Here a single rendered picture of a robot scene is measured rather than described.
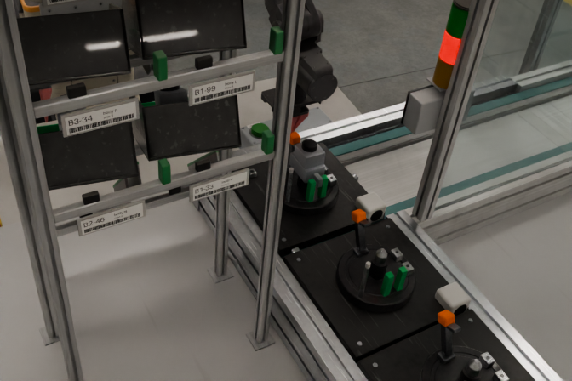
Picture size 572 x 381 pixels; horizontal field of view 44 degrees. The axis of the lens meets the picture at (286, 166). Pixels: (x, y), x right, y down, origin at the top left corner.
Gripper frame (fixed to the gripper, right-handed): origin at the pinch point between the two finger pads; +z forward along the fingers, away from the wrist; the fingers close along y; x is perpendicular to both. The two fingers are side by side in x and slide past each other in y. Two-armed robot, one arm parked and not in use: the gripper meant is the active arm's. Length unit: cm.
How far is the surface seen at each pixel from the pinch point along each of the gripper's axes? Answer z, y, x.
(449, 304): 7.2, 7.3, -44.6
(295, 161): 1.2, -2.1, -7.1
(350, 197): 9.3, 7.8, -13.7
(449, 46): -28.0, 16.6, -20.2
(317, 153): -2.2, 0.5, -10.1
